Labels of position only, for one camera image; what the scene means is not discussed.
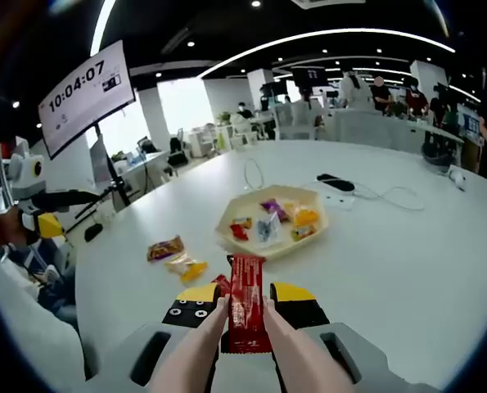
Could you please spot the black screen stand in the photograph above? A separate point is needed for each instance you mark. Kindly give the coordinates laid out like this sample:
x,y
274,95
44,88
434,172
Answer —
x,y
112,168

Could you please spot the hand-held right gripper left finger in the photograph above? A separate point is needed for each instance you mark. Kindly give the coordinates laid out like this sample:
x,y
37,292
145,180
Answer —
x,y
186,313

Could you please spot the person's white shirt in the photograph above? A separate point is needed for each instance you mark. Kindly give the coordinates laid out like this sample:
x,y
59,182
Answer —
x,y
30,348

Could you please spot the brown gold food packet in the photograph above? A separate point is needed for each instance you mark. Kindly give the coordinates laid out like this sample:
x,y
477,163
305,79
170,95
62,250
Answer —
x,y
165,248

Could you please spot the white counter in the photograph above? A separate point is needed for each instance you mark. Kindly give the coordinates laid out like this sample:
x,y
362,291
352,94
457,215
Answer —
x,y
370,129

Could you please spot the beige hexagonal container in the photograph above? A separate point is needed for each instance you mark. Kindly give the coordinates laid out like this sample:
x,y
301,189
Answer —
x,y
249,202

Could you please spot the black computer mouse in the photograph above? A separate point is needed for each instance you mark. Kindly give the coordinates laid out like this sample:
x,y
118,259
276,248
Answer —
x,y
92,232

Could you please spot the black hanging sign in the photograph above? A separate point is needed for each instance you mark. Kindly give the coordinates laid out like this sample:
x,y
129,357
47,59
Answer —
x,y
308,76

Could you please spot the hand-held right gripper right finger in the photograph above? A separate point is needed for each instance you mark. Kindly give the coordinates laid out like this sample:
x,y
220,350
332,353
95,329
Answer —
x,y
300,311

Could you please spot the black power strip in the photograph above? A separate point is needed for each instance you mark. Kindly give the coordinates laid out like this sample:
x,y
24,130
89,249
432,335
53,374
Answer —
x,y
335,182

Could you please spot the small red food packet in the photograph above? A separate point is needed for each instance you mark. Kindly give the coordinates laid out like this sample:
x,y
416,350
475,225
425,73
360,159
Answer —
x,y
239,232

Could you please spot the black office chair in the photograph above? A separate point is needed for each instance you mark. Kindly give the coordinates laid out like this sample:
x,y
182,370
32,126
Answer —
x,y
176,153

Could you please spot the red food bar packet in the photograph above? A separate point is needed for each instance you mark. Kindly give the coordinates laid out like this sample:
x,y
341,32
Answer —
x,y
247,303
220,283

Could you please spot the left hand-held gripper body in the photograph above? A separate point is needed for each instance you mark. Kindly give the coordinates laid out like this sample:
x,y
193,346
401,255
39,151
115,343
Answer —
x,y
22,180

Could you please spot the pink food tongs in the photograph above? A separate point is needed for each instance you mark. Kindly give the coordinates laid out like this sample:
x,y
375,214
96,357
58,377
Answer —
x,y
186,356

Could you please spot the purple food packet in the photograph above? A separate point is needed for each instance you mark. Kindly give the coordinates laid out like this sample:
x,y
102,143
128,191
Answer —
x,y
273,209

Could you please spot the flat white adapter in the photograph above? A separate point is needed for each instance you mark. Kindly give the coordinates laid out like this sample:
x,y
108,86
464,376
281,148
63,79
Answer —
x,y
341,200

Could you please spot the potted plant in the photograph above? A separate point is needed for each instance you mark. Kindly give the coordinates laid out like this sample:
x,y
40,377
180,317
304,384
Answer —
x,y
224,118

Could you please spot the large white display screen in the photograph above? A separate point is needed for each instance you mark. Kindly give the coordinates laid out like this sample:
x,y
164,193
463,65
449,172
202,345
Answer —
x,y
83,94

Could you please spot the yellow bread food packet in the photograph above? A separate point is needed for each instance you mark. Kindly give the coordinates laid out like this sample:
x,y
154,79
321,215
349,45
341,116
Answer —
x,y
304,217

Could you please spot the person's legs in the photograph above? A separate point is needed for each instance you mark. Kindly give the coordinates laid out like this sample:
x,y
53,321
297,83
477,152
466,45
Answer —
x,y
50,286

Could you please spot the desktop monitor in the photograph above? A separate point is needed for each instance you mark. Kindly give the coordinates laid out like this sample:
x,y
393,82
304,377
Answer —
x,y
100,161

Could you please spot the yellow clear food packet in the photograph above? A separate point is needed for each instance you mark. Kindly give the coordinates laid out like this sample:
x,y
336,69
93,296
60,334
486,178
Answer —
x,y
186,268

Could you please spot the small white device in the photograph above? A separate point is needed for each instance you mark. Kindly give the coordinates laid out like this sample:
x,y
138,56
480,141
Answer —
x,y
456,179

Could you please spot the dark grey pouch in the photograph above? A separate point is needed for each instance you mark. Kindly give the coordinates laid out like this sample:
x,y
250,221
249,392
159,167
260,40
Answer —
x,y
435,161

